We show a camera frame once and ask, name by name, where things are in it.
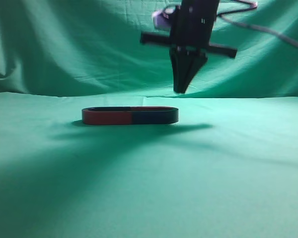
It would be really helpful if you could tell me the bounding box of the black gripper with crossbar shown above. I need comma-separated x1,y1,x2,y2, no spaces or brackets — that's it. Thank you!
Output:
140,0,237,93

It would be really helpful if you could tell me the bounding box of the green cloth backdrop and cover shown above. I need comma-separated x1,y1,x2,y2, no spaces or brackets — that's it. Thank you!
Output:
0,0,298,238

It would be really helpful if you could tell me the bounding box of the grey cable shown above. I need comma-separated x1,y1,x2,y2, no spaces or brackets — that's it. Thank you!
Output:
215,0,298,54

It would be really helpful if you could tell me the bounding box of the purple wrist camera box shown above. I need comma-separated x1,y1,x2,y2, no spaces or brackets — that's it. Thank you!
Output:
151,5,176,31

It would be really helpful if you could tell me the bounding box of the left red-fronted horseshoe magnet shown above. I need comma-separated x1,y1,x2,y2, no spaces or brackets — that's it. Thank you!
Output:
81,107,135,125

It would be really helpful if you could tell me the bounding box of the blue-fronted horseshoe magnet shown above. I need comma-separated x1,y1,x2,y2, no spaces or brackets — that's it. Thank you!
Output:
130,106,179,124

